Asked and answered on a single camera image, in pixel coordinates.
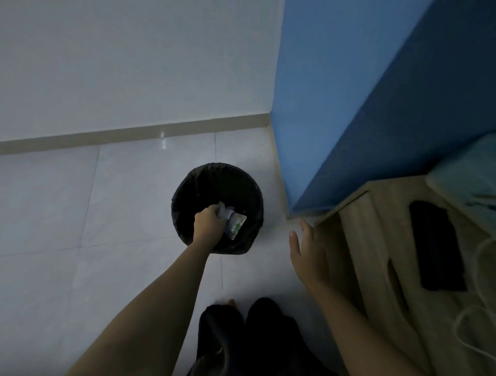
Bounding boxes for light wooden bedside cabinet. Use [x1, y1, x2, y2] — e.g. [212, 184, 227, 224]
[313, 174, 496, 376]

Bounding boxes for person's right hand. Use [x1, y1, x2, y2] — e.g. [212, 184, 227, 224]
[289, 219, 331, 289]

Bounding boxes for white green wrapper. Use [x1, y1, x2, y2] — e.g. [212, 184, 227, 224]
[216, 201, 248, 241]

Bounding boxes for person's left hand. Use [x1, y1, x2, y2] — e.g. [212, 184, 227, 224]
[192, 204, 229, 253]

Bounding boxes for person's black trousers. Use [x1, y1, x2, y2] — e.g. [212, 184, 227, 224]
[188, 297, 338, 376]

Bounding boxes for black bin with bag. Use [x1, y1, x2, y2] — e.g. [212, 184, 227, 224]
[171, 162, 265, 255]

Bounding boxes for flat black object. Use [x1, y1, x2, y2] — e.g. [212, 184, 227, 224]
[408, 200, 468, 292]

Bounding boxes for beige skirting board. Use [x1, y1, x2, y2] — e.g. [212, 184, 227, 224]
[0, 113, 273, 156]

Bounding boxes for pale teal pillow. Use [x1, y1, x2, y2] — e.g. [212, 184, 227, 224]
[425, 133, 496, 235]

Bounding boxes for person's left forearm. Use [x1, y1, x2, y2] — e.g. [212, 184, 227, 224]
[65, 239, 216, 376]

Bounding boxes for person's right forearm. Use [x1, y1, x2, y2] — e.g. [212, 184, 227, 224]
[305, 278, 427, 376]

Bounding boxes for white cable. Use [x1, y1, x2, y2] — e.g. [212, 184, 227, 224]
[453, 236, 496, 362]

